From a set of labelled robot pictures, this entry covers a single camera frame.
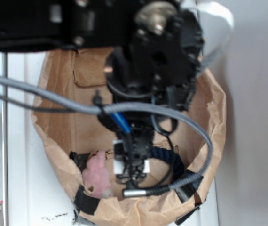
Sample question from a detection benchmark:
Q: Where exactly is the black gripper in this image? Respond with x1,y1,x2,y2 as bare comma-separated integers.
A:
98,112,178,186

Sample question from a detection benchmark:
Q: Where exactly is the dark blue twisted rope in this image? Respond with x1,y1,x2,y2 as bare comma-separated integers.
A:
149,146,185,182

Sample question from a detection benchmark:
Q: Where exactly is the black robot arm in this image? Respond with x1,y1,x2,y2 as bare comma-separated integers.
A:
0,0,204,187

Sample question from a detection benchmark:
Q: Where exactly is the pink plush bunny toy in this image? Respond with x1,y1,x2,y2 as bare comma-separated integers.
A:
82,151,113,199

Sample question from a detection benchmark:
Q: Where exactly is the brown paper bag tray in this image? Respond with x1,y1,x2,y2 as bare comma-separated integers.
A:
32,48,226,226

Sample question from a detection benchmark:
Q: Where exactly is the grey braided cable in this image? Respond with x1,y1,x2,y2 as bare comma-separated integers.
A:
0,72,213,198

